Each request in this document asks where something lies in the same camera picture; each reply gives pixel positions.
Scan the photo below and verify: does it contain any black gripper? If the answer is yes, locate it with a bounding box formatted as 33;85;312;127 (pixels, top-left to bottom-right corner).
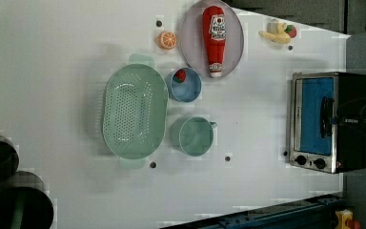
337;111;366;131

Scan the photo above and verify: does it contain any black toaster oven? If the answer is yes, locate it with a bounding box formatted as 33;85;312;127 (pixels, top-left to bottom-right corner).
289;72;366;174

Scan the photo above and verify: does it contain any peeled banana toy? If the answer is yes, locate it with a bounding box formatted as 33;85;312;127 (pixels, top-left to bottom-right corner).
258;19;292;45

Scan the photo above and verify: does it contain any green measuring cup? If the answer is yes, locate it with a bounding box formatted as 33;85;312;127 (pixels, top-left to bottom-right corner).
170;116;217;156

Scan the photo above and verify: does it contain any red plush ketchup bottle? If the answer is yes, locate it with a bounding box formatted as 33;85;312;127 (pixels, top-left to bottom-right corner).
202;5;227;78

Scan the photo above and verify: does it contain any blue cup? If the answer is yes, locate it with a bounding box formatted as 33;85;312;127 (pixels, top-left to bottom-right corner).
166;67;202;103

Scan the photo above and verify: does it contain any grey round plate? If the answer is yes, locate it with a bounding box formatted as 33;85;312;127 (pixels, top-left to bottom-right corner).
179;0;244;78

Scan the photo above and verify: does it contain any red strawberry toy in cup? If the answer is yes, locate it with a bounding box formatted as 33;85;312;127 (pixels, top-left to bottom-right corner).
173;69;186;83

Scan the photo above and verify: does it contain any orange slice toy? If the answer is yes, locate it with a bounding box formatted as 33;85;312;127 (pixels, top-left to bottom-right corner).
157;31;177;50

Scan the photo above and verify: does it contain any green perforated colander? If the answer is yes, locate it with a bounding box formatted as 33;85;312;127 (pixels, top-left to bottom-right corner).
102;53;169;169

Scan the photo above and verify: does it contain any black cylinder near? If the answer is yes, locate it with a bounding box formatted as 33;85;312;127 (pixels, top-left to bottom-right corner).
0;171;54;229

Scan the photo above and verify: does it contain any blue metal frame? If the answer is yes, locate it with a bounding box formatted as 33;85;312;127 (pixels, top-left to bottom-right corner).
163;195;345;229

